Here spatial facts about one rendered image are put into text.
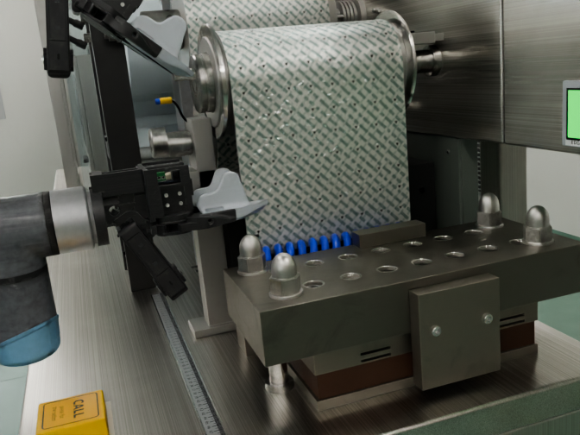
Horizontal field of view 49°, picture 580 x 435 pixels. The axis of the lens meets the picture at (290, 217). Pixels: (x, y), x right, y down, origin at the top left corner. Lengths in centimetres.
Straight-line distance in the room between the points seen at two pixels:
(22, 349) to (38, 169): 562
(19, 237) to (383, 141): 47
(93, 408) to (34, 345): 11
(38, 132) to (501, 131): 572
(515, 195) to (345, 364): 57
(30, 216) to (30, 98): 560
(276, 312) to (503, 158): 61
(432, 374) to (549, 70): 36
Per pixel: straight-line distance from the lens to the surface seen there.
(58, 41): 79
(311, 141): 83
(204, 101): 82
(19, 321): 78
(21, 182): 641
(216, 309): 92
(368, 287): 67
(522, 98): 82
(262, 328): 64
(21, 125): 636
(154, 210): 76
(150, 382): 83
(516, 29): 82
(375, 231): 82
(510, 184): 116
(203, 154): 86
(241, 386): 78
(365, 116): 85
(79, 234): 75
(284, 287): 66
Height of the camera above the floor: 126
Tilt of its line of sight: 13 degrees down
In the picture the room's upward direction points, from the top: 5 degrees counter-clockwise
